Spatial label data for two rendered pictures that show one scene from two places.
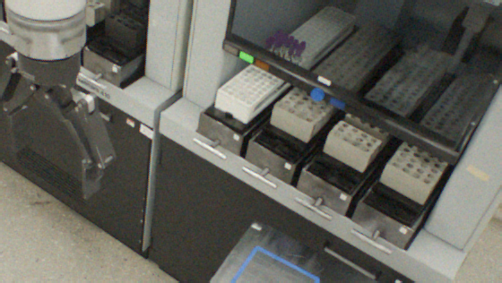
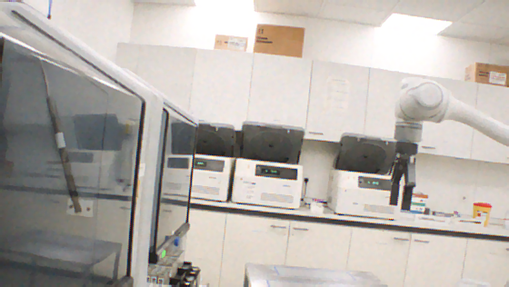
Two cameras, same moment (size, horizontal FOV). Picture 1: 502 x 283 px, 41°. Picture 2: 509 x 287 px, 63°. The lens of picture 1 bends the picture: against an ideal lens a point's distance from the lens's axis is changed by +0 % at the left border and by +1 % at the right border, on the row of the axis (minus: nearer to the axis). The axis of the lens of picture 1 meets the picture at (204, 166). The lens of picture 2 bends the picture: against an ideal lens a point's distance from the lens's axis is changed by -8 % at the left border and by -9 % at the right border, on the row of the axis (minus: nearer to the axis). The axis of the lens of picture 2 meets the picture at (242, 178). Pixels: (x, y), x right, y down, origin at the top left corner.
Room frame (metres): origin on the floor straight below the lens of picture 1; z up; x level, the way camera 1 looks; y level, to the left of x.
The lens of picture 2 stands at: (1.75, 1.23, 1.30)
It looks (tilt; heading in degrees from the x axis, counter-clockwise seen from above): 3 degrees down; 243
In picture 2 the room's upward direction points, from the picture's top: 6 degrees clockwise
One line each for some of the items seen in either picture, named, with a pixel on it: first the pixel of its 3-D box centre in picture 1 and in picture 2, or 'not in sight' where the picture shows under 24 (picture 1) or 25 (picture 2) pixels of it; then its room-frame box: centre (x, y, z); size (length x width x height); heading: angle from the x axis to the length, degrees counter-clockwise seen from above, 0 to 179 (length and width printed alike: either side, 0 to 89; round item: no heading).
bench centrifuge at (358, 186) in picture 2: not in sight; (364, 174); (-0.97, -1.75, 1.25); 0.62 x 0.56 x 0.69; 61
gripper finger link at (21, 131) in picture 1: (20, 129); (406, 199); (0.68, 0.27, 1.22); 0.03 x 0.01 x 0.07; 151
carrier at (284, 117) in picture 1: (292, 122); (164, 280); (1.28, -0.20, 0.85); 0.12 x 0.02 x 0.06; 61
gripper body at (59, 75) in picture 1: (50, 73); (405, 156); (0.65, 0.21, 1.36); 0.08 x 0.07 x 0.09; 61
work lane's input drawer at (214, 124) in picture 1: (282, 79); not in sight; (1.56, -0.18, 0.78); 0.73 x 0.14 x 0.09; 151
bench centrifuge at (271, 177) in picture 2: not in sight; (269, 163); (-0.23, -2.17, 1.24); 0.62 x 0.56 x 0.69; 61
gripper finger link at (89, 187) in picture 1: (90, 175); (394, 195); (0.62, 0.15, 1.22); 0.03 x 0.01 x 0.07; 151
